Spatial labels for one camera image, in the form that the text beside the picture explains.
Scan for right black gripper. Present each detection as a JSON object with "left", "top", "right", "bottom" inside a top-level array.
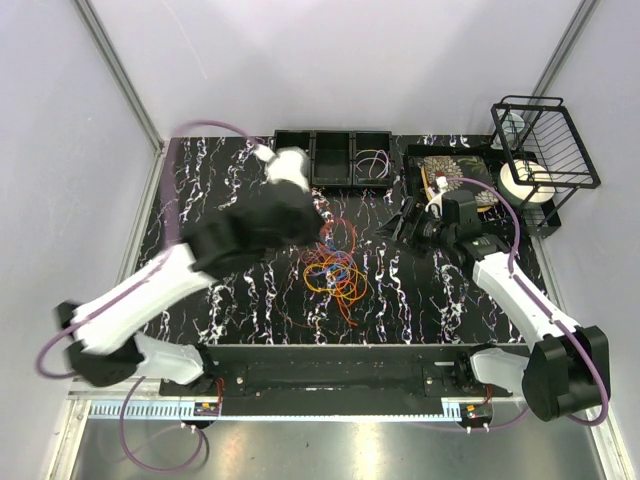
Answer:
[{"left": 372, "top": 198, "right": 455, "bottom": 261}]

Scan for white cable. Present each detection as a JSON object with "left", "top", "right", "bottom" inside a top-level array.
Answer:
[{"left": 355, "top": 148, "right": 391, "bottom": 181}]

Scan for orange cable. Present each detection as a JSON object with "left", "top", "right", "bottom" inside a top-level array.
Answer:
[{"left": 299, "top": 214, "right": 371, "bottom": 329}]

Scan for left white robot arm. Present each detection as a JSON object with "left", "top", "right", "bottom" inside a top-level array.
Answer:
[{"left": 56, "top": 180, "right": 324, "bottom": 396}]

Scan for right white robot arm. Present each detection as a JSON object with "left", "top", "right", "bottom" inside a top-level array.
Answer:
[{"left": 376, "top": 190, "right": 611, "bottom": 426}]

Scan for black tray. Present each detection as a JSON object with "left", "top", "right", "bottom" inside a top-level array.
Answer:
[{"left": 403, "top": 144, "right": 514, "bottom": 236}]

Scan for black three-compartment bin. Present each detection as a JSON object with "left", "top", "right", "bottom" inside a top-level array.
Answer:
[{"left": 273, "top": 130, "right": 394, "bottom": 189}]

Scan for white ceramic bowl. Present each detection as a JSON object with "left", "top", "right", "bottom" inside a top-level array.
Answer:
[{"left": 498, "top": 160, "right": 555, "bottom": 209}]

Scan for pale blue cup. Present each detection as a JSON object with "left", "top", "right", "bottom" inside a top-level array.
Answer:
[{"left": 498, "top": 110, "right": 526, "bottom": 150}]

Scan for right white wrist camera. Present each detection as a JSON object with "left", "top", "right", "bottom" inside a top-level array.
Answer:
[{"left": 425, "top": 172, "right": 450, "bottom": 218}]

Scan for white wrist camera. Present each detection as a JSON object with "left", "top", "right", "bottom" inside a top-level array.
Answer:
[
  {"left": 254, "top": 145, "right": 310, "bottom": 192},
  {"left": 425, "top": 172, "right": 450, "bottom": 218}
]

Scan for pink cable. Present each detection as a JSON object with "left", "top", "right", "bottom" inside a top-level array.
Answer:
[{"left": 297, "top": 244, "right": 351, "bottom": 281}]

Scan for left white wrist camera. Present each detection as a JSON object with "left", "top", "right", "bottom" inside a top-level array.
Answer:
[{"left": 254, "top": 145, "right": 310, "bottom": 192}]

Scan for brown cable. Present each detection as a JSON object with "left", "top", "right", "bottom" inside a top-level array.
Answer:
[{"left": 277, "top": 269, "right": 331, "bottom": 331}]

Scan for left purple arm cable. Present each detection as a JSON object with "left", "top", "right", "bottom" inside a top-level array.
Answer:
[{"left": 35, "top": 119, "right": 271, "bottom": 474}]

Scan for black wire dish rack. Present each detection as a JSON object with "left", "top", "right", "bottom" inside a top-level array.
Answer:
[{"left": 491, "top": 95, "right": 601, "bottom": 238}]

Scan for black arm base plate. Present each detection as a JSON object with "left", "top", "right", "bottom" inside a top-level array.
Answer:
[{"left": 159, "top": 345, "right": 510, "bottom": 420}]

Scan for aluminium ruler rail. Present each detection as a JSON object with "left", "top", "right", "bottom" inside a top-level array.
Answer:
[{"left": 88, "top": 400, "right": 479, "bottom": 423}]

